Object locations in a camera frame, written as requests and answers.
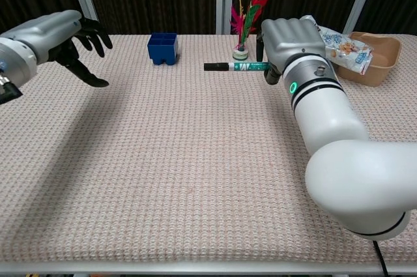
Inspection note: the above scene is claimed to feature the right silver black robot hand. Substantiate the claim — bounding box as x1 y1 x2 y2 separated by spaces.
256 18 326 85

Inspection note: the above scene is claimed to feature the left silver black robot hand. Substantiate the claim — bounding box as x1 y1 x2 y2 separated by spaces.
1 9 113 88

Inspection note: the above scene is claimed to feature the green white marker pen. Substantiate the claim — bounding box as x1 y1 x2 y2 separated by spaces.
227 61 271 72

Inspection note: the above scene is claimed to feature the black marker cap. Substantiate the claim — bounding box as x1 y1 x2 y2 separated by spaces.
203 61 230 72

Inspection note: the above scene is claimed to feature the red green feather shuttlecock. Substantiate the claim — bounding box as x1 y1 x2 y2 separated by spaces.
230 0 276 61

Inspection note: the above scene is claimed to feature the white blue snack bag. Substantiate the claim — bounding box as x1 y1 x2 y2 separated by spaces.
299 14 374 76

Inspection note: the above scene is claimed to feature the brown paper tray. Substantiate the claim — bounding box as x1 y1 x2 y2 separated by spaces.
335 31 402 88

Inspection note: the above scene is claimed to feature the blue compartment box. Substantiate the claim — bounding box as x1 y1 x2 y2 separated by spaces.
147 32 179 66

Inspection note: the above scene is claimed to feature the pink woven tablecloth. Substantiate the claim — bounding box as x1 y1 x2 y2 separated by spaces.
0 33 417 263

